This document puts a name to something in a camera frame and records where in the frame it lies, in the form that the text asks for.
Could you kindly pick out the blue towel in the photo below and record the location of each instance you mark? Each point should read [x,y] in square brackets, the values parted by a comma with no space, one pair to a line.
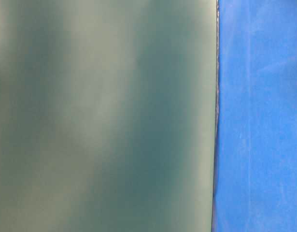
[256,167]

